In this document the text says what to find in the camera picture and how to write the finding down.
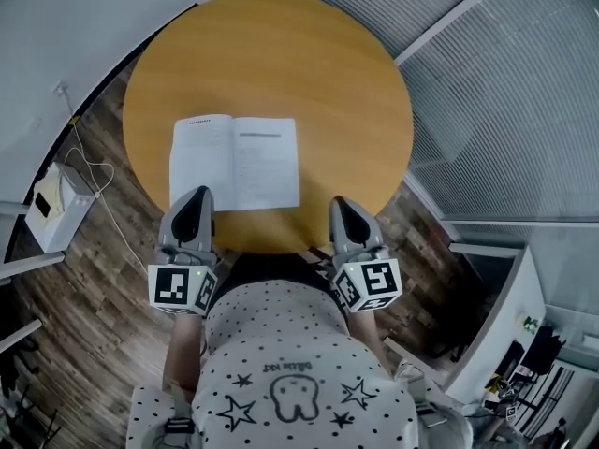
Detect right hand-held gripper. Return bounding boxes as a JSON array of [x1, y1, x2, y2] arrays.
[[329, 196, 403, 313]]

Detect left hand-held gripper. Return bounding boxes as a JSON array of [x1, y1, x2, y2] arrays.
[[148, 185, 221, 317]]

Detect white booklet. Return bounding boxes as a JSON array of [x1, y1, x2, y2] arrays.
[[168, 113, 301, 212]]

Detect person's left forearm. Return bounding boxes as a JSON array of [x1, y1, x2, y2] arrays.
[[163, 313, 211, 392]]

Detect person's right forearm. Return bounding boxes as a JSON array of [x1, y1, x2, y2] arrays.
[[348, 309, 390, 379]]

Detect person's black trousers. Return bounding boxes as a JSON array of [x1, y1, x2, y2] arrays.
[[223, 249, 350, 298]]

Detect white storage box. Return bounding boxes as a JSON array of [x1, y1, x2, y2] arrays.
[[25, 161, 95, 254]]

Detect person's white star-print shirt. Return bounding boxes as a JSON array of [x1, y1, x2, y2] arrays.
[[125, 281, 474, 449]]

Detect cream cloth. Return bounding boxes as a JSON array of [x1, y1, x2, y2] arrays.
[[32, 168, 72, 219]]

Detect white low partition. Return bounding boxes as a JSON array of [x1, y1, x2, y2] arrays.
[[442, 245, 547, 392]]

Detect white charging cable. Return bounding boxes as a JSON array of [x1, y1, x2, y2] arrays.
[[54, 81, 153, 278]]

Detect grey shoulder strap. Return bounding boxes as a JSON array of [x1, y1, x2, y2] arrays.
[[162, 379, 197, 449], [406, 365, 453, 432]]

